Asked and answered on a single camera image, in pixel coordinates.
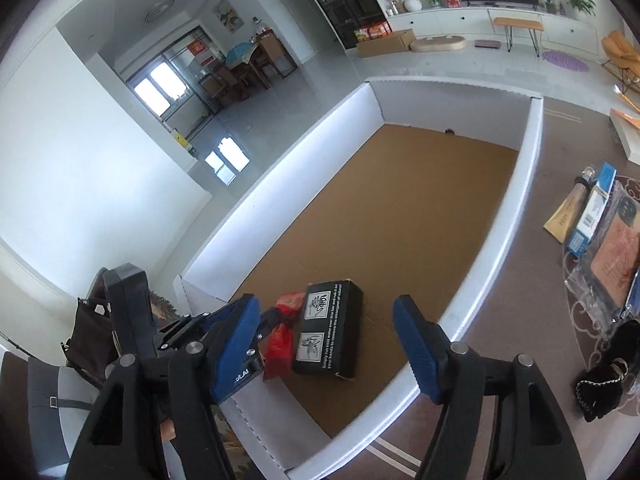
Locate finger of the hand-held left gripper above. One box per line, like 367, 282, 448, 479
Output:
258, 308, 282, 347
152, 300, 241, 358

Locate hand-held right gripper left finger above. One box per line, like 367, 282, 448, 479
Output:
72, 294, 263, 480

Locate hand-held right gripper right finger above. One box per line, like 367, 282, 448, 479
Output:
392, 296, 588, 480

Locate red snack packet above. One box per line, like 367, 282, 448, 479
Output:
262, 291, 307, 382

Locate large white cardboard box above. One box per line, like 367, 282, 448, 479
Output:
172, 78, 544, 480

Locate black beaded pouch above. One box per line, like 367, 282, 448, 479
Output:
574, 319, 640, 424

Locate brown bag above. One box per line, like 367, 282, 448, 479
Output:
61, 297, 120, 392

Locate black box with white labels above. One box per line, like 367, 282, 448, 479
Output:
291, 280, 365, 380

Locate beige cream tube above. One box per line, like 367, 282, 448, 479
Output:
544, 164, 598, 242

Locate orange phone case in bag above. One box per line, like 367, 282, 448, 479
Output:
564, 180, 640, 337

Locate blue white medicine box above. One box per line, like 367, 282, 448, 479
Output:
565, 161, 617, 261

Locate wooden dining chair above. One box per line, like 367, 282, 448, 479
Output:
199, 62, 251, 113

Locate wooden dining table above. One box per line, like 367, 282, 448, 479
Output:
224, 30, 296, 92

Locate brown cardboard box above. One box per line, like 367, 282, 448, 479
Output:
355, 28, 416, 59

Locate round ceiling light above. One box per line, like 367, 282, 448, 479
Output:
146, 0, 175, 22

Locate flat white box lid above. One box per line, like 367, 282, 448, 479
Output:
609, 108, 640, 162

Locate orange snack boxes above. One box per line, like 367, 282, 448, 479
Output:
353, 20, 392, 42

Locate beige oval cushion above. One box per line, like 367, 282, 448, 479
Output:
409, 35, 469, 54

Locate purple round mat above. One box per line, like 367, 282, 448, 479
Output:
542, 49, 590, 75

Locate black display cabinet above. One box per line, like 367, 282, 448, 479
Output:
289, 0, 389, 52

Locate white television cabinet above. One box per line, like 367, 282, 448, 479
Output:
386, 2, 601, 59

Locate wooden bench with metal legs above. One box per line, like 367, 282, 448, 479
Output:
492, 16, 545, 57

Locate orange rocking chair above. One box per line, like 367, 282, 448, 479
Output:
599, 30, 640, 112

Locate grey cloth with strap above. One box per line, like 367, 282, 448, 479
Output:
26, 357, 98, 467

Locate framed wall painting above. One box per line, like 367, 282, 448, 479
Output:
212, 0, 245, 31

